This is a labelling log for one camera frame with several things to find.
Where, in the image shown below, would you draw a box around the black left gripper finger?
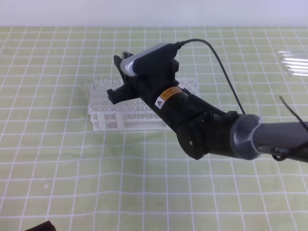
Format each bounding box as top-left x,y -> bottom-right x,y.
25,216 -> 56,231

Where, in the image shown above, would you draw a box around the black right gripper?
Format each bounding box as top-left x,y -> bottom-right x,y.
107,55 -> 180,106

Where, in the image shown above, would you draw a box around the clear glass test tube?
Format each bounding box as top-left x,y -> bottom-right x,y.
121,51 -> 131,60

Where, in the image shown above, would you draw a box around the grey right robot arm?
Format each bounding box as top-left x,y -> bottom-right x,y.
107,58 -> 308,162

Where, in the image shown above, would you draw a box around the clear tubes in rack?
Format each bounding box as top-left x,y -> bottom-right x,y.
82,78 -> 123,114

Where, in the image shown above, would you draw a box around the white plastic test tube rack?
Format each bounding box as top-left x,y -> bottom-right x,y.
87,77 -> 201,132

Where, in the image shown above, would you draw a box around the green checkered tablecloth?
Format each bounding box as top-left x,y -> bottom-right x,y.
0,27 -> 308,231

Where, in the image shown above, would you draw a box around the clear glass tube pile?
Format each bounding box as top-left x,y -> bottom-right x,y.
277,51 -> 308,77

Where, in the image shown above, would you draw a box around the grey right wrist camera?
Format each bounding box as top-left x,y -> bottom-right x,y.
120,43 -> 178,77

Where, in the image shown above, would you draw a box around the black right camera cable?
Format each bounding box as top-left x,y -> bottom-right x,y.
175,38 -> 246,115

